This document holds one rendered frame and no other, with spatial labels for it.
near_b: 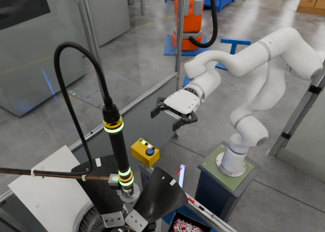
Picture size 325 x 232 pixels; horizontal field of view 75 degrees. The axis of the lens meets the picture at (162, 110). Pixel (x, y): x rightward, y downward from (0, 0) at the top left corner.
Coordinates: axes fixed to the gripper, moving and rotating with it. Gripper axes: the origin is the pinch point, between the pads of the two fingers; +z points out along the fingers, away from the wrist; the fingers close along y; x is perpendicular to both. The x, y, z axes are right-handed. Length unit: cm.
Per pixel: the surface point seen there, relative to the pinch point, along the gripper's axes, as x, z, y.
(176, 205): -50, 1, -9
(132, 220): -48, 20, 1
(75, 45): 33.3, 21.1, 2.1
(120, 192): -17.9, 21.4, 0.8
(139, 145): -59, -17, 33
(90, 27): 4, -25, 71
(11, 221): -70, 57, 57
